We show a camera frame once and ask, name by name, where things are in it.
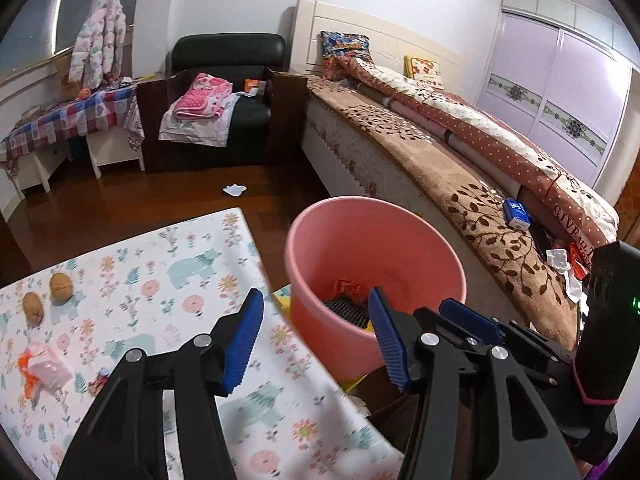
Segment clear red printed plastic wrapper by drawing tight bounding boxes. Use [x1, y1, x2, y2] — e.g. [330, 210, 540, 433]
[22, 341, 73, 393]

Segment small orange wrapper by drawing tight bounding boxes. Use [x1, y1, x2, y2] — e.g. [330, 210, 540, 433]
[19, 352, 40, 400]

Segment pink white padded jacket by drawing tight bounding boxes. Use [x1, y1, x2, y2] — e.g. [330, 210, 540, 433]
[69, 0, 127, 88]

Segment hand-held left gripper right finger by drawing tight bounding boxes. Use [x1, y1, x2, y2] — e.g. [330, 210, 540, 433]
[367, 286, 583, 480]

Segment flat black device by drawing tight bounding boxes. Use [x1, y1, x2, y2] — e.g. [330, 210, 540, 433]
[527, 220, 551, 256]

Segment colourful printed pillow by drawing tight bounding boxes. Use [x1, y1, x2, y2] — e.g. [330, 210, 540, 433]
[319, 30, 372, 81]

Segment white stool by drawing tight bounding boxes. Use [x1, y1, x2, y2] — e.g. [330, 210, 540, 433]
[0, 142, 73, 221]
[86, 127, 146, 178]

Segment pink folded clothes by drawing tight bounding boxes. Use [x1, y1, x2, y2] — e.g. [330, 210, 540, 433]
[172, 72, 233, 120]

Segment small dark candy wrapper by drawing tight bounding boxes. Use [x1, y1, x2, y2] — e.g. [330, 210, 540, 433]
[89, 367, 113, 396]

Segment blue tissue pack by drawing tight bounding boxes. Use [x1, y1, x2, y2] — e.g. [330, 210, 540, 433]
[502, 198, 532, 232]

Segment yellow floral pillow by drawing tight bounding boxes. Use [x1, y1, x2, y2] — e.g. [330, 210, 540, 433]
[404, 55, 446, 90]

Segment light folded cloth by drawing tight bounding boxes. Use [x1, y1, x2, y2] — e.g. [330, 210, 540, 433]
[159, 94, 241, 148]

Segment plaid covered side table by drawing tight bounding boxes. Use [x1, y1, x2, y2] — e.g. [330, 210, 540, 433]
[0, 80, 146, 181]

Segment bed with brown blanket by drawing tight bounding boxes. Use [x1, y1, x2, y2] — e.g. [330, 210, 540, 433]
[306, 76, 596, 351]

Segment floral tablecloth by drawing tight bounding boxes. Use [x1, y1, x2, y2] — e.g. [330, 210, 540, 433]
[0, 207, 406, 480]

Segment white bed frame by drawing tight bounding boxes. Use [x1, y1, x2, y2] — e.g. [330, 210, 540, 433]
[292, 0, 463, 241]

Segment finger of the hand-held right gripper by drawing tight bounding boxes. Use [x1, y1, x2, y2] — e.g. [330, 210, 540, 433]
[505, 355, 576, 401]
[439, 298, 576, 368]

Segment lilac sliding door wardrobe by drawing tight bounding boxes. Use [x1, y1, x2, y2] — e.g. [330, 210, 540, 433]
[475, 0, 640, 191]

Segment red packet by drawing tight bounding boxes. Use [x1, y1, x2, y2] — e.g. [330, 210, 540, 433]
[567, 242, 593, 281]

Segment red polka dot quilt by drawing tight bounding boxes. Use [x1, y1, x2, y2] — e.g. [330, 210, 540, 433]
[340, 55, 621, 261]

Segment window with grey blind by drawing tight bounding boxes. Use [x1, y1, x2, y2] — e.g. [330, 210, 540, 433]
[0, 0, 71, 83]

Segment pink plastic bin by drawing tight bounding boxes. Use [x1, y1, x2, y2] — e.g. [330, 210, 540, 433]
[285, 197, 468, 382]

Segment black foam fruit net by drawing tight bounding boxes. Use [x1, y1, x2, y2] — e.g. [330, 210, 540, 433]
[324, 296, 373, 331]

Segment walnut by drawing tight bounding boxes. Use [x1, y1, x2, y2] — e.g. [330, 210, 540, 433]
[21, 291, 47, 325]
[49, 272, 75, 306]

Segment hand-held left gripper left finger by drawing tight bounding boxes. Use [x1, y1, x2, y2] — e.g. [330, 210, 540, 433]
[55, 287, 265, 480]

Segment red snack wrapper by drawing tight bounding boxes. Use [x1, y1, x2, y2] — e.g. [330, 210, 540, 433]
[332, 280, 368, 303]

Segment black leather armchair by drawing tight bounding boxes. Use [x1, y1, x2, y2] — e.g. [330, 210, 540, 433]
[137, 33, 308, 175]

